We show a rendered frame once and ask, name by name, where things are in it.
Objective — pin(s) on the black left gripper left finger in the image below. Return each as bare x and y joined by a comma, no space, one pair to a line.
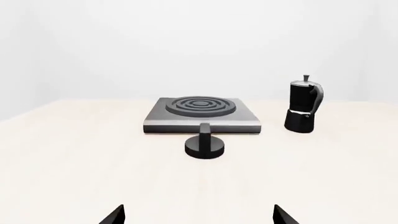
116,217

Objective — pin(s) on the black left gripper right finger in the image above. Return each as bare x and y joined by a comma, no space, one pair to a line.
282,217

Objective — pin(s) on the black stove knob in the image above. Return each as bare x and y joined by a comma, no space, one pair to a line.
204,147

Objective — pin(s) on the grey single-burner stove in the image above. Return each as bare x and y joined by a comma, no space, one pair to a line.
202,114

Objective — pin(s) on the black moka pot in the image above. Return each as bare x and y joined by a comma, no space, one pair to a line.
301,107

